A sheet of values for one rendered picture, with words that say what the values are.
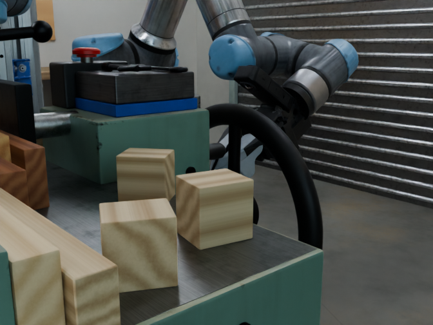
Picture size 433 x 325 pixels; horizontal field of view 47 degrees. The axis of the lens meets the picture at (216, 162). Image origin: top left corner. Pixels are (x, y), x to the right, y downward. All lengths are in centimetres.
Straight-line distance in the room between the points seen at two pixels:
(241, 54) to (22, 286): 67
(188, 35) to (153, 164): 438
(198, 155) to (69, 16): 365
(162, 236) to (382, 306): 194
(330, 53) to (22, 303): 78
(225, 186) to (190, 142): 21
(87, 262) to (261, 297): 12
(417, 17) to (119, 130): 302
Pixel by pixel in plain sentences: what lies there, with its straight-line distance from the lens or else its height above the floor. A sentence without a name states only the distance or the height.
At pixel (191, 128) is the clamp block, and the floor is 94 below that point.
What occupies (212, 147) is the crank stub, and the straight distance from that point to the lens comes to 74.
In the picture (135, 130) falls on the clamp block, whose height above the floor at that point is 95.
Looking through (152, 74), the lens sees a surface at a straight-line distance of 51.
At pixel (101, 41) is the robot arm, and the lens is 114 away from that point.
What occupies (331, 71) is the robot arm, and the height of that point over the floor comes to 98.
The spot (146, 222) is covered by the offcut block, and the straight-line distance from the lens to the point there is 26.
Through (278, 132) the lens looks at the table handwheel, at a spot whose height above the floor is 93.
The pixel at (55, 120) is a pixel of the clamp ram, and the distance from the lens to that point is 51.
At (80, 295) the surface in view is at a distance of 21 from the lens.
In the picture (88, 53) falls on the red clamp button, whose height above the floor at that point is 102.
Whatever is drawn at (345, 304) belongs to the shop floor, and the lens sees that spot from 215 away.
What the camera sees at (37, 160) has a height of 94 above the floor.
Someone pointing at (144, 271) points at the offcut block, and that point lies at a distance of 27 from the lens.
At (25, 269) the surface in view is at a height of 95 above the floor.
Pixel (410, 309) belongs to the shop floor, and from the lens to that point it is 219.
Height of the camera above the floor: 103
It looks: 14 degrees down
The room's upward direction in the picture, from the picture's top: straight up
